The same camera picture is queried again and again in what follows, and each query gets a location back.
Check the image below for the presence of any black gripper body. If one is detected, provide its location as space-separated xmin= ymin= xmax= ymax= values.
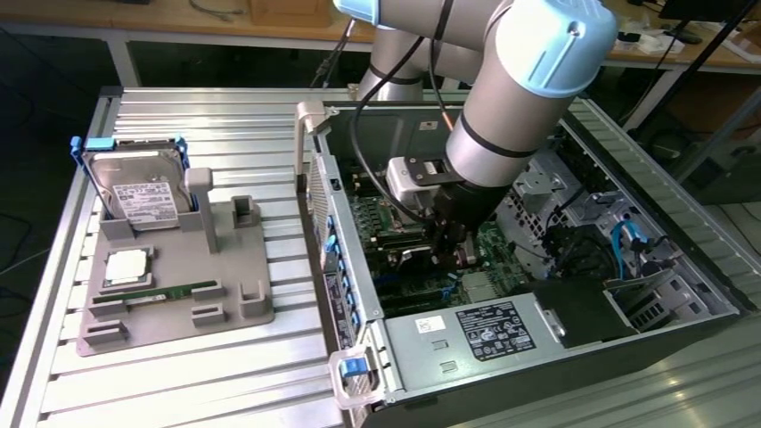
xmin=432 ymin=178 xmax=508 ymax=237

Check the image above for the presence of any black RAM stick with sticker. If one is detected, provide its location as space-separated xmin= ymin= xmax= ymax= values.
xmin=372 ymin=230 xmax=430 ymax=253

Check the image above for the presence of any green motherboard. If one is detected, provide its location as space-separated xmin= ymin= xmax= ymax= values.
xmin=348 ymin=171 xmax=536 ymax=318

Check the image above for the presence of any CPU socket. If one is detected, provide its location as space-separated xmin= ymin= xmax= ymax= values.
xmin=389 ymin=207 xmax=433 ymax=233

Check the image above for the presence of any silver chipset heatsink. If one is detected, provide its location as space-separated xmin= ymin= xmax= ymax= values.
xmin=460 ymin=272 xmax=502 ymax=303

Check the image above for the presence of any black expansion slot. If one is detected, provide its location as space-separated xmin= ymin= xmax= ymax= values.
xmin=378 ymin=284 xmax=454 ymax=301
xmin=382 ymin=293 xmax=462 ymax=314

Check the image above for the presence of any silver disk bay cage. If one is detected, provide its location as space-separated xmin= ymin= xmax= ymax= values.
xmin=502 ymin=146 xmax=601 ymax=251

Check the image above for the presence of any silver power supply unit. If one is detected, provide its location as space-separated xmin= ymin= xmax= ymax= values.
xmin=380 ymin=292 xmax=573 ymax=396

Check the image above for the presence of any black plastic shroud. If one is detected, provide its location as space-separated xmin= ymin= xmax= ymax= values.
xmin=512 ymin=275 xmax=642 ymax=350

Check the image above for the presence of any blue case latch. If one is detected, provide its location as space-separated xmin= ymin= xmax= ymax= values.
xmin=338 ymin=356 xmax=370 ymax=379

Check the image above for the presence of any black and silver PC case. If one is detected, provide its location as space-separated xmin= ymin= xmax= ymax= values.
xmin=305 ymin=100 xmax=754 ymax=428

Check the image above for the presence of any perforated metal disk bay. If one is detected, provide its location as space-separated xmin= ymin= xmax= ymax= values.
xmin=604 ymin=267 xmax=718 ymax=333

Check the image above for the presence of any black floor box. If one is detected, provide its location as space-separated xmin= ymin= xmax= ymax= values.
xmin=677 ymin=142 xmax=761 ymax=206

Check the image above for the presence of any grey stand pole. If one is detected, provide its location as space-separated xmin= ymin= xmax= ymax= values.
xmin=677 ymin=86 xmax=761 ymax=179

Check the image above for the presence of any green RAM stick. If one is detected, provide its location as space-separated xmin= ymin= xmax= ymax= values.
xmin=99 ymin=279 xmax=216 ymax=309

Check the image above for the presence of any grey parts rack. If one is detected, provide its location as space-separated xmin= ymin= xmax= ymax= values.
xmin=75 ymin=167 xmax=276 ymax=358

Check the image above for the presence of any hard disk in blue carrier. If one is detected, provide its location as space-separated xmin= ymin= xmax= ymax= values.
xmin=69 ymin=136 xmax=198 ymax=233

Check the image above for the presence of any silver CPU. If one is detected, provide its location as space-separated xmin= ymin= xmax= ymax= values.
xmin=104 ymin=250 xmax=153 ymax=287

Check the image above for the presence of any black stand pole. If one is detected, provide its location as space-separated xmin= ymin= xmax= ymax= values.
xmin=621 ymin=0 xmax=754 ymax=130

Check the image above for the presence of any wooden desk with clutter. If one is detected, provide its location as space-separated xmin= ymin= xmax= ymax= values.
xmin=600 ymin=0 xmax=761 ymax=130

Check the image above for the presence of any black monitor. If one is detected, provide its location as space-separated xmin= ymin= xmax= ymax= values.
xmin=656 ymin=0 xmax=742 ymax=23

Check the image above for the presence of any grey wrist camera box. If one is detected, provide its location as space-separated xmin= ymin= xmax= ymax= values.
xmin=385 ymin=156 xmax=462 ymax=210

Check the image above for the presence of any black wire bundle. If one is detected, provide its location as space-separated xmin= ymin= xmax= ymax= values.
xmin=544 ymin=222 xmax=617 ymax=282

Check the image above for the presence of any black cable with orange end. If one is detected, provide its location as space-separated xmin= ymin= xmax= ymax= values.
xmin=425 ymin=37 xmax=457 ymax=133

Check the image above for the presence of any black camera cable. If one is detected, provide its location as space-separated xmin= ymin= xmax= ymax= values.
xmin=349 ymin=0 xmax=453 ymax=224

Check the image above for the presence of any blue wire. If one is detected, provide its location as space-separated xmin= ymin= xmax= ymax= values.
xmin=612 ymin=219 xmax=648 ymax=283

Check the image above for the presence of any beige corner bracket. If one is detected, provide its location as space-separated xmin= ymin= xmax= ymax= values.
xmin=294 ymin=101 xmax=334 ymax=179
xmin=328 ymin=350 xmax=382 ymax=410

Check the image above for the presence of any black cable with metal plug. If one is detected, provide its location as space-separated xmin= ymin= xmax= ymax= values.
xmin=308 ymin=20 xmax=358 ymax=88

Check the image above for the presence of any wooden desk white frame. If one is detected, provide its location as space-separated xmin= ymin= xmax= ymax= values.
xmin=0 ymin=0 xmax=381 ymax=88

